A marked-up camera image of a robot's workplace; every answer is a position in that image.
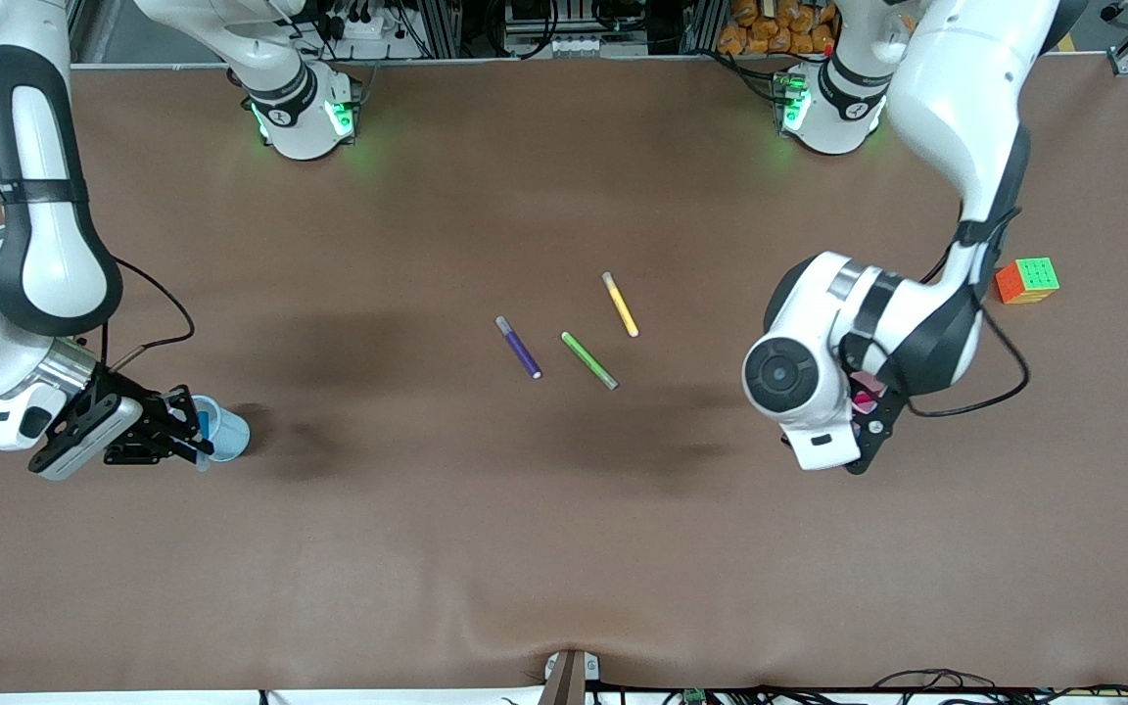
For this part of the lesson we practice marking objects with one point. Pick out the light blue mesh cup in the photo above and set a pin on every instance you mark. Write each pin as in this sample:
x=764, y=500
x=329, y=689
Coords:
x=231, y=436

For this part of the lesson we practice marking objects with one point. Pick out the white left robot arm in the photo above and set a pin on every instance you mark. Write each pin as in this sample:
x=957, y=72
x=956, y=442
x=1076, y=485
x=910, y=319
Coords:
x=809, y=323

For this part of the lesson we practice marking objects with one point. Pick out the grey metal equipment rack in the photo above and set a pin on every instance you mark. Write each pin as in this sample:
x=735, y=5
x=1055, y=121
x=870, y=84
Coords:
x=574, y=44

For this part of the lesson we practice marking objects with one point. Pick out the blue marker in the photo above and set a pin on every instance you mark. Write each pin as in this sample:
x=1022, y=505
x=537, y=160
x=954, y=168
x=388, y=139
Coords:
x=203, y=423

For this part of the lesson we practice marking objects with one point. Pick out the colourful puzzle cube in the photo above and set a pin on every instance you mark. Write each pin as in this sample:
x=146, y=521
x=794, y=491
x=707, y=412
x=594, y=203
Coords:
x=1026, y=281

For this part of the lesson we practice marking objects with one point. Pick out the green circuit board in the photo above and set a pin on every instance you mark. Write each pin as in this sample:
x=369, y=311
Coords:
x=693, y=697

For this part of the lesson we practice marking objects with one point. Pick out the purple marker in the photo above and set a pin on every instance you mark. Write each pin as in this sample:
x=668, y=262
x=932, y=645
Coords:
x=519, y=349

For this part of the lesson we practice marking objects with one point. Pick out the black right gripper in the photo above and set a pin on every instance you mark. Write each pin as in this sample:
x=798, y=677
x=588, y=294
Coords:
x=130, y=399

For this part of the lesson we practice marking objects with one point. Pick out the aluminium corner bracket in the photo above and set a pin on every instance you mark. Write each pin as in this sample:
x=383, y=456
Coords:
x=1125, y=61

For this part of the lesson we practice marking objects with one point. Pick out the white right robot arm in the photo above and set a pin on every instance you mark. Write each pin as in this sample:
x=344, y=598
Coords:
x=35, y=255

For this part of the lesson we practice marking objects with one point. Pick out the white power strip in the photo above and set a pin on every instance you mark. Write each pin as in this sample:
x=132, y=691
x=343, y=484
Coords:
x=358, y=27

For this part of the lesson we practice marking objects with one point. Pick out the yellow marker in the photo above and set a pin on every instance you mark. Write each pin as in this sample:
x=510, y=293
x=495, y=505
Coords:
x=621, y=305

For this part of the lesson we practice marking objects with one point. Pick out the metal table clamp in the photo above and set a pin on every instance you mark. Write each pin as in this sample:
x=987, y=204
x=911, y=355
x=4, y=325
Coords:
x=564, y=681

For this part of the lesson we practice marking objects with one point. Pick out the pink mesh cup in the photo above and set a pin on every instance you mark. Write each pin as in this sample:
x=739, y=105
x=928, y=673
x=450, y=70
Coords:
x=866, y=401

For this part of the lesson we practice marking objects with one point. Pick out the orange snack bag pile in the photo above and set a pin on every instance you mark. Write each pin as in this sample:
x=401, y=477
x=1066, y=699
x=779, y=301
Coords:
x=770, y=34

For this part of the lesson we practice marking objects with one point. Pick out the green marker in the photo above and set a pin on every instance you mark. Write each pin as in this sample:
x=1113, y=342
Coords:
x=586, y=357

